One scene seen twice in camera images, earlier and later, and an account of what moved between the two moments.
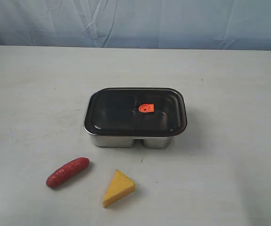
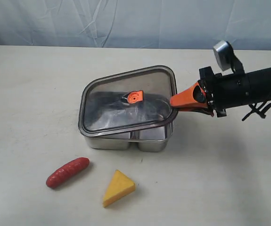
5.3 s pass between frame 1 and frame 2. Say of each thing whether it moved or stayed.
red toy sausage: stayed
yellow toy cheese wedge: stayed
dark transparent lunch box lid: moved
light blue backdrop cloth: stayed
